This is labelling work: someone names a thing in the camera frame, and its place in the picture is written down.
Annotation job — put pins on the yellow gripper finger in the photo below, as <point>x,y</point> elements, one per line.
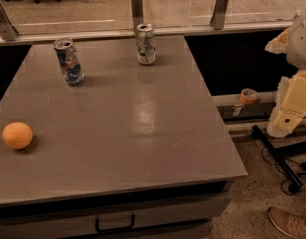
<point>290,108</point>

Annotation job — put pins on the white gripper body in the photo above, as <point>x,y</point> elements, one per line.
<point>300,45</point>

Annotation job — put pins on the silver green 7up can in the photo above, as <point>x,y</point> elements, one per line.
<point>145,43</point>

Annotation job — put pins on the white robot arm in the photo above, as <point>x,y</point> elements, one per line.
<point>296,43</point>

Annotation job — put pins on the blue silver soda can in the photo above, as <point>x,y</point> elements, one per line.
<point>68,61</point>

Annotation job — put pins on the orange tape roll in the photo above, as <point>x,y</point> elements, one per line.
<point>249,96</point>

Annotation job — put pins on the black stand leg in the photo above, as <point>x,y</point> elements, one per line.
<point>295,183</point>

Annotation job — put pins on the brown shoe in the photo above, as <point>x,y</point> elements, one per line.
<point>291,225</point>

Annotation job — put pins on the grey drawer front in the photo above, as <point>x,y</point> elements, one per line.
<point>174,218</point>

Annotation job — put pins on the orange fruit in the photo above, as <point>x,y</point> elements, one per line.
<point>17,135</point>

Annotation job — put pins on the right metal bracket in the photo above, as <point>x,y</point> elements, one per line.
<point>218,18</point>

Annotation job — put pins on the metal bracket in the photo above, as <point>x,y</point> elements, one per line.
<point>218,18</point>
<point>7,31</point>
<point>137,12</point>

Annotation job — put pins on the middle metal bracket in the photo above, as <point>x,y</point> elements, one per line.
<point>137,12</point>

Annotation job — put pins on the grey metal rail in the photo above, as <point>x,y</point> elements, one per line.
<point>167,31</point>

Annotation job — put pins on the black drawer handle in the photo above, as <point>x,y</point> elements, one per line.
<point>114,224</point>

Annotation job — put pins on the left metal bracket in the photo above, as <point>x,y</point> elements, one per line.
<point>7,31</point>

